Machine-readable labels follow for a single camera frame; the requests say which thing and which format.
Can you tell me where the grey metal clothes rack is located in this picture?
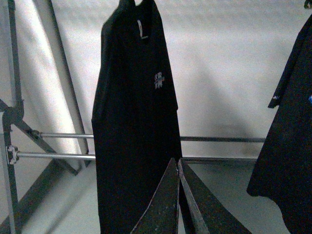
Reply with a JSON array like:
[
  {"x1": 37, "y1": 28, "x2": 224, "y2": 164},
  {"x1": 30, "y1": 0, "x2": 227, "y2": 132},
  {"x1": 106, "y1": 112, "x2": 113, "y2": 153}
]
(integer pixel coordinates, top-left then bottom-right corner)
[{"x1": 0, "y1": 0, "x2": 266, "y2": 234}]

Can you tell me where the black t-shirt large print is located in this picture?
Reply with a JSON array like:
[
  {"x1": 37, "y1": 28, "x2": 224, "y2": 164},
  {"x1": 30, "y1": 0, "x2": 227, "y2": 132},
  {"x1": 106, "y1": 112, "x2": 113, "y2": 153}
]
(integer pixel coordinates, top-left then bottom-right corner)
[{"x1": 247, "y1": 19, "x2": 312, "y2": 234}]

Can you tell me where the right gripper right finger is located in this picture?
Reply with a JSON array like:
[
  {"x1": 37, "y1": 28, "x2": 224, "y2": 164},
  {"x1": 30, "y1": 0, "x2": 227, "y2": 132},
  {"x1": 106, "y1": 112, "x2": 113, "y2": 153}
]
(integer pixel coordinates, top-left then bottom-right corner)
[{"x1": 178, "y1": 159, "x2": 250, "y2": 234}]

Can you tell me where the black t-shirt small chest logo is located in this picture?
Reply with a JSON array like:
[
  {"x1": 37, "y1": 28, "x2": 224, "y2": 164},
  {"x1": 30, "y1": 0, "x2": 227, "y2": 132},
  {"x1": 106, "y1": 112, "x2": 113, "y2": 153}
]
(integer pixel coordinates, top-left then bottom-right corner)
[{"x1": 92, "y1": 0, "x2": 182, "y2": 234}]

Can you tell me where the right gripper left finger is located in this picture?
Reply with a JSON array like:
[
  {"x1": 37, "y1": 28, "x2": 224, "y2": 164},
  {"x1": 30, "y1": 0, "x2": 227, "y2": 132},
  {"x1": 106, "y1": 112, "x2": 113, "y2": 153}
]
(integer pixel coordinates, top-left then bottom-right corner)
[{"x1": 131, "y1": 158, "x2": 179, "y2": 234}]

